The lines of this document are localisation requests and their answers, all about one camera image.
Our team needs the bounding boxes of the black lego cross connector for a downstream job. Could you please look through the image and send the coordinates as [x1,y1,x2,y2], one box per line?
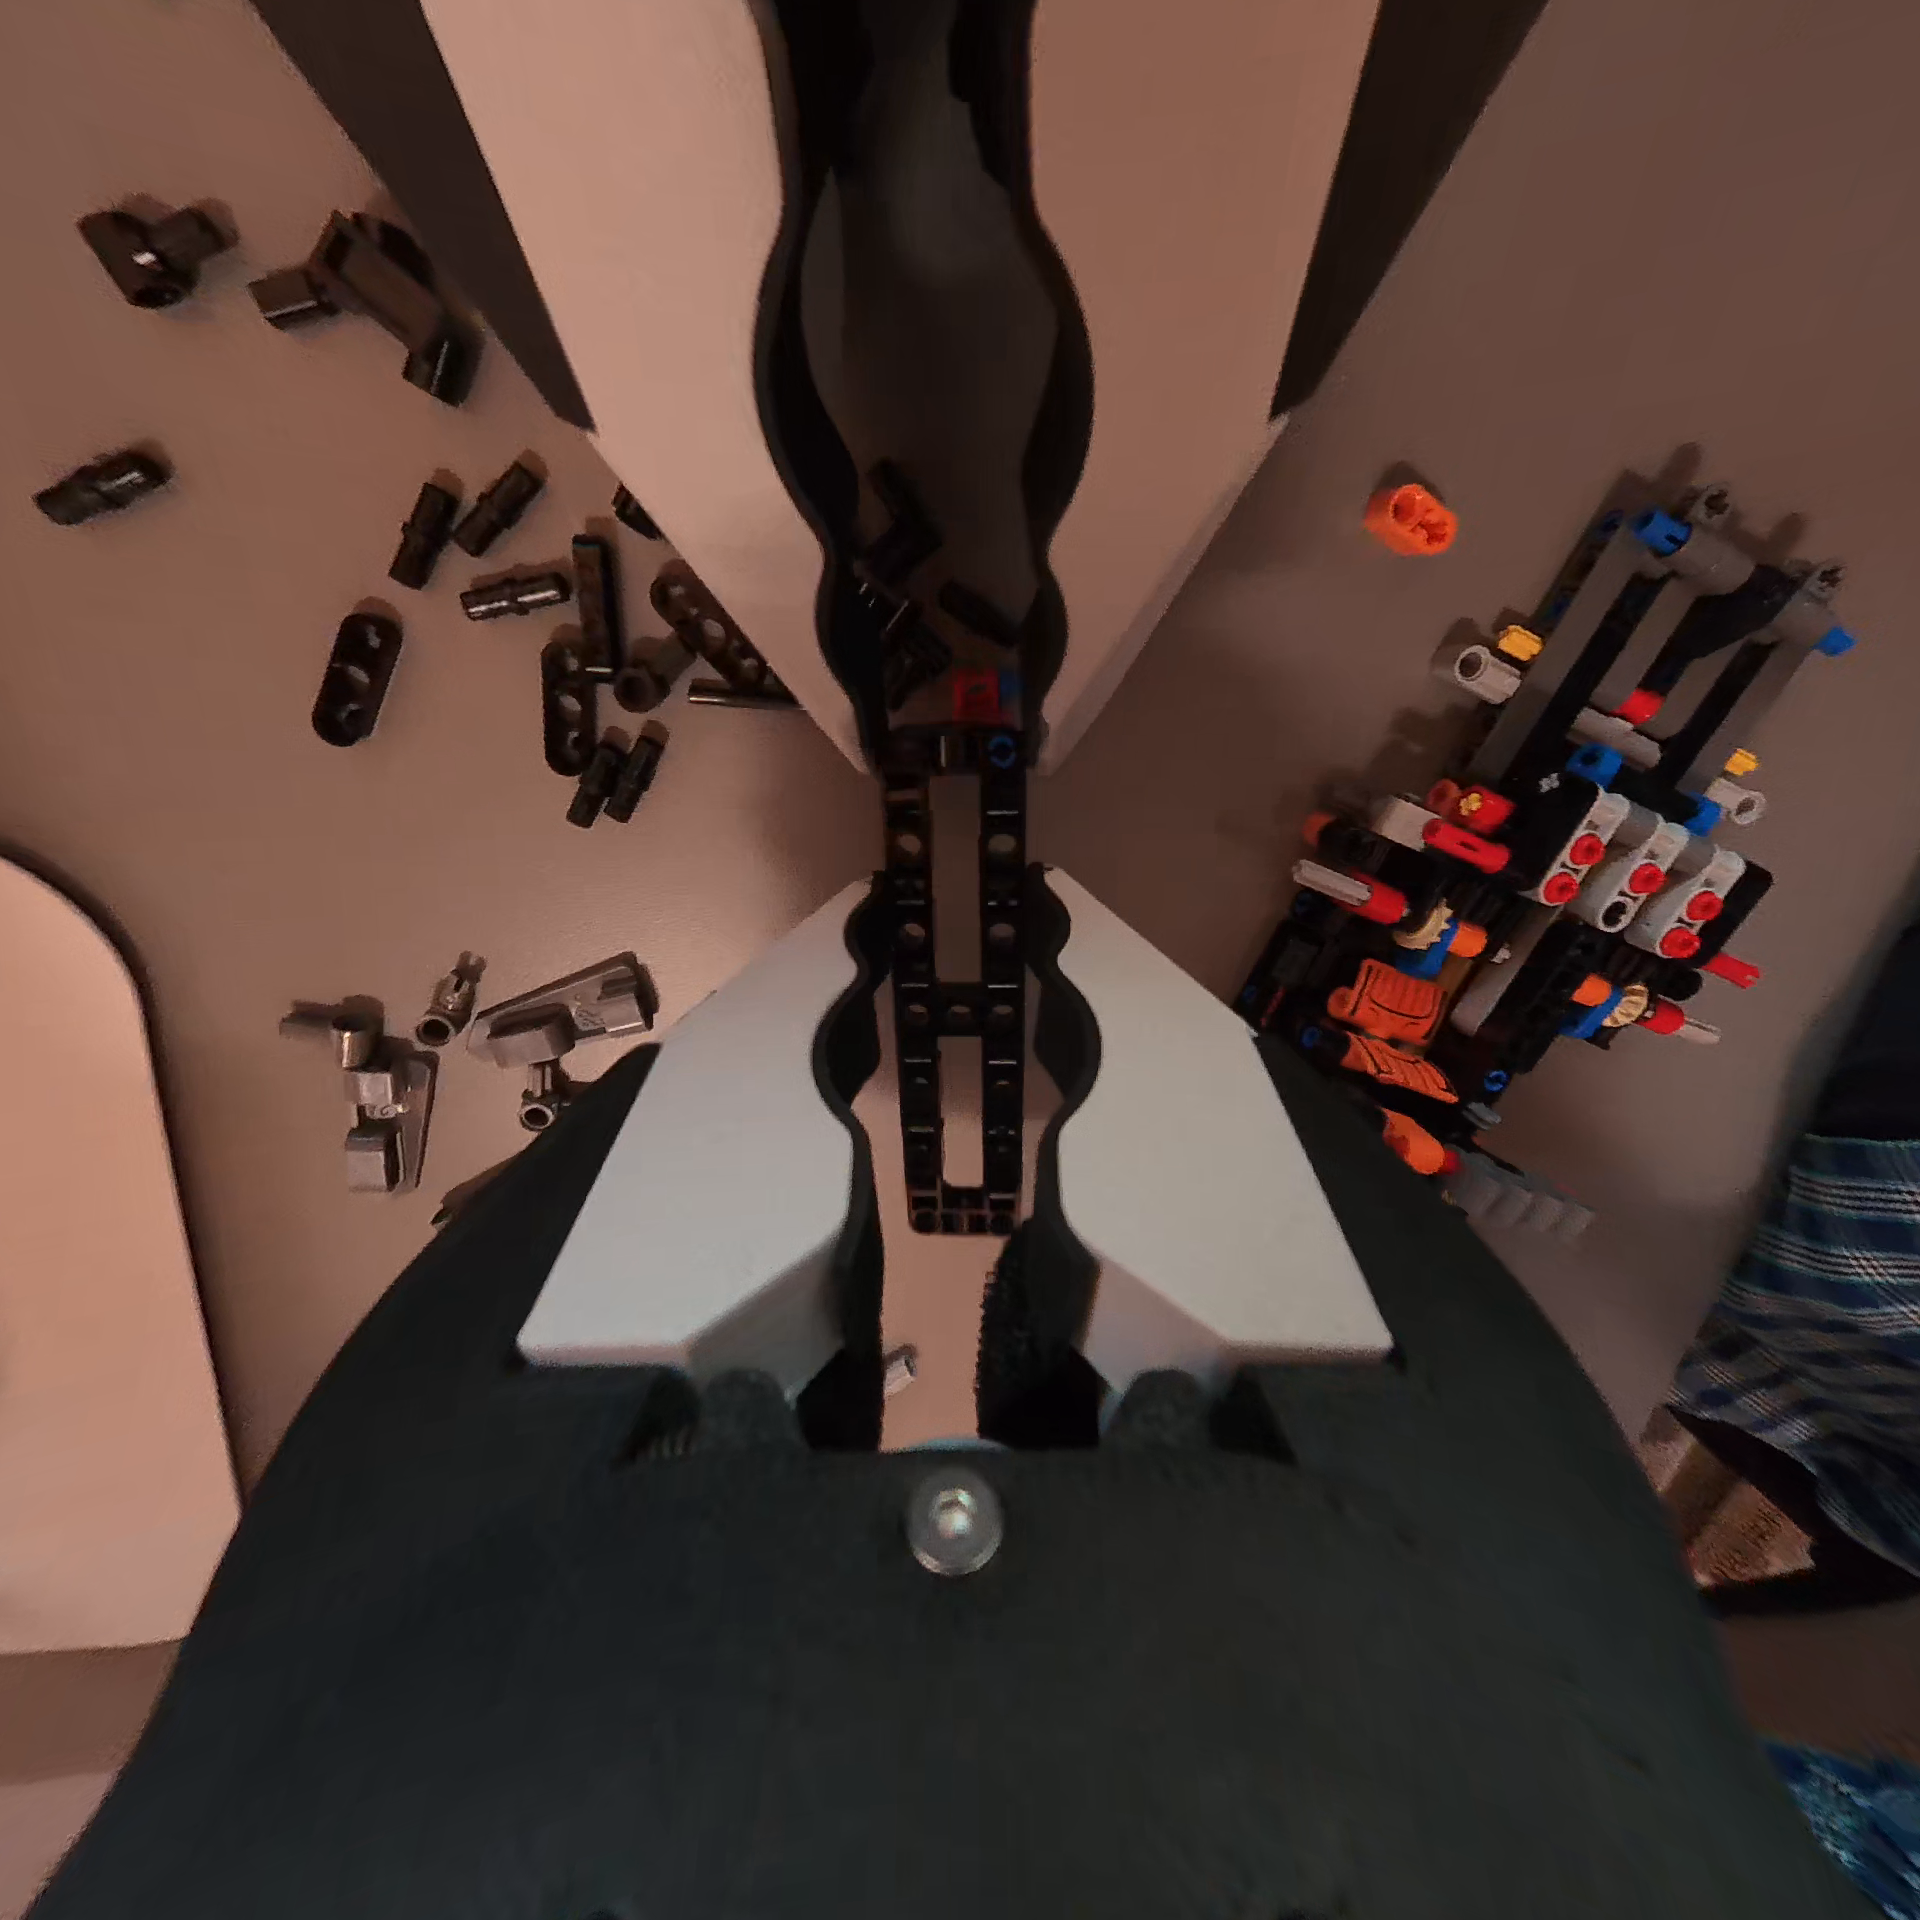
[74,197,241,311]

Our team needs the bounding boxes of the brown cardboard box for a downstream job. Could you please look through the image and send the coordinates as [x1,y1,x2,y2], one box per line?
[1639,1399,1825,1595]

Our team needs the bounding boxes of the pile of black lego pieces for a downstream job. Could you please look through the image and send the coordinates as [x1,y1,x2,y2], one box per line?
[307,453,1026,831]

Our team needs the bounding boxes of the short black lego pin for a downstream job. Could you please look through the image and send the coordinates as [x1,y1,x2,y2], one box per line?
[29,444,176,527]

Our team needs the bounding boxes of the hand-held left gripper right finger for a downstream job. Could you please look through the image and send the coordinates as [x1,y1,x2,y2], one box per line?
[1031,865,1400,1415]

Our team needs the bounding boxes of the white plastic tray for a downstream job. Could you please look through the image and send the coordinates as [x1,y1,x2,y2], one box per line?
[0,852,245,1656]

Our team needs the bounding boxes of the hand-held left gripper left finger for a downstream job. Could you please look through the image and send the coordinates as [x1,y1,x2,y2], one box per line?
[516,881,889,1415]

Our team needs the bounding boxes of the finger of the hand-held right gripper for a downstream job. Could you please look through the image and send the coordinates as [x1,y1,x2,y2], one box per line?
[419,0,889,777]
[1026,0,1385,777]

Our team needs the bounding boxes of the pile of grey lego pieces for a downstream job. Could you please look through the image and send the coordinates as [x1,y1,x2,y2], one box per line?
[276,948,662,1200]

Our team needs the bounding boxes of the blue plaid cloth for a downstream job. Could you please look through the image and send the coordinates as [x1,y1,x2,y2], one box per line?
[1662,1124,1920,1920]

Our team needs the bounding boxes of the orange lego connector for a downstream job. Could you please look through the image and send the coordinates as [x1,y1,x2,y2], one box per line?
[1361,480,1461,560]

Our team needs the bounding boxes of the black lego frame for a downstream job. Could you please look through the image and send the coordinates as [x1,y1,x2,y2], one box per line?
[875,725,1040,1237]

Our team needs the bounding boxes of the multicoloured lego model assembly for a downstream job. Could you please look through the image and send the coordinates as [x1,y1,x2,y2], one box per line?
[1235,446,1859,1249]

